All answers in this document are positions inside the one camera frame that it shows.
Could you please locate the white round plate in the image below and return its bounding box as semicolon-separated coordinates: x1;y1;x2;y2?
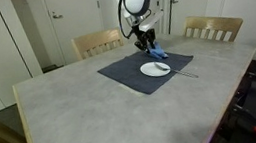
138;59;173;80

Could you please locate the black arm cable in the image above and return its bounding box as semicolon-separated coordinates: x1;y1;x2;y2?
115;0;137;41

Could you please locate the silver fork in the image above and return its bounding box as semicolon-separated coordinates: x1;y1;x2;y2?
152;55;200;85

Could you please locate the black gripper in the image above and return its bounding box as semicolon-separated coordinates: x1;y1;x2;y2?
132;26;160;57

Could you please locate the blue cloth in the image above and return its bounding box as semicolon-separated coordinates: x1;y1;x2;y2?
145;40;169;62

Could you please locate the dark grey woven placemat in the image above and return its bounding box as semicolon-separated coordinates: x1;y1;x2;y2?
95;42;199;102

